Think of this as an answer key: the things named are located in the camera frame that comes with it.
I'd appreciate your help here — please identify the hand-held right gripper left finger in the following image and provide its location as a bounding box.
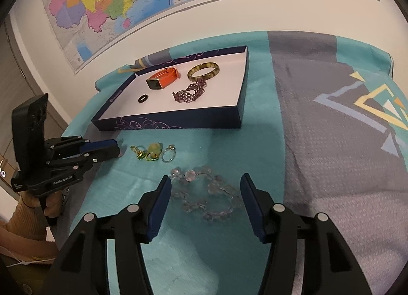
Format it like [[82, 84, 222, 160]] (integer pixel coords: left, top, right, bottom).
[[48, 175, 173, 295]]

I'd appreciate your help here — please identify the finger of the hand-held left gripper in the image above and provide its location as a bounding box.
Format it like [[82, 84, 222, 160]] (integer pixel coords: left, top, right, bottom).
[[46, 146, 122, 184], [45, 136, 118, 155]]

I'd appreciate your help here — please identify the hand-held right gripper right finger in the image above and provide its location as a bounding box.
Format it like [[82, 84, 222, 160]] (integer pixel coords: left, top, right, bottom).
[[240, 173, 372, 295]]

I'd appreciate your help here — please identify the green bead ring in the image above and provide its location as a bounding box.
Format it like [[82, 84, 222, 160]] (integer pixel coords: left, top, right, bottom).
[[130, 145, 147, 161]]

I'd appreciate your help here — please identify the yellow green jade charm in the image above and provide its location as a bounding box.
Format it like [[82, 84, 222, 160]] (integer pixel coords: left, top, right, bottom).
[[146, 143, 164, 162]]

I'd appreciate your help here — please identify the clear crystal bracelet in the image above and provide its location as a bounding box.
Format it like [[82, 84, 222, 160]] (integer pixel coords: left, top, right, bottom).
[[170, 165, 243, 222]]

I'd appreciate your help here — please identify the silver ring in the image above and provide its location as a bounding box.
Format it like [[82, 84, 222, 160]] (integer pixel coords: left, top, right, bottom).
[[161, 144, 177, 163]]

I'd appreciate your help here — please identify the navy jewelry box tray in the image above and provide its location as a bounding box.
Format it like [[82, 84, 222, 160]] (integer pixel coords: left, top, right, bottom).
[[91, 45, 249, 131]]

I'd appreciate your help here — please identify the person's left forearm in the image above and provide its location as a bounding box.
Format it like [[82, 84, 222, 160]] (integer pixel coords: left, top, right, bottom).
[[0, 191, 60, 261]]

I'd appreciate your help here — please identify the person's left hand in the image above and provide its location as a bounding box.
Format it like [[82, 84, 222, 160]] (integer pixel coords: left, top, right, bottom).
[[43, 191, 64, 227]]

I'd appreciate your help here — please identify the grey brown cabinet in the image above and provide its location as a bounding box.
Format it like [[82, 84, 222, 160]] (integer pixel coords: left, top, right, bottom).
[[0, 14, 69, 201]]

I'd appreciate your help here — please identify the orange smart band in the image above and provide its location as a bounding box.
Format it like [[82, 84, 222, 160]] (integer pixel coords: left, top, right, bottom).
[[146, 67, 181, 91]]

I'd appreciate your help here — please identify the teal grey printed blanket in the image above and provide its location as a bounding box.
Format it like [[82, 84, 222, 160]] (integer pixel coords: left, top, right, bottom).
[[60, 30, 408, 295]]

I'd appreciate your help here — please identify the brown yellow bangle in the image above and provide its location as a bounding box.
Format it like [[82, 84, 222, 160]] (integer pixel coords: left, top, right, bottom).
[[187, 62, 221, 82]]

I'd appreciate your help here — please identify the purple beaded bracelet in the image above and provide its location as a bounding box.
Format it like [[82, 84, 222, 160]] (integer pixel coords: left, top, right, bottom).
[[172, 79, 208, 103]]

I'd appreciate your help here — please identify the white cable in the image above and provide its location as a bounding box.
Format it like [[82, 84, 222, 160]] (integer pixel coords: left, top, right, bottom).
[[6, 257, 55, 267]]

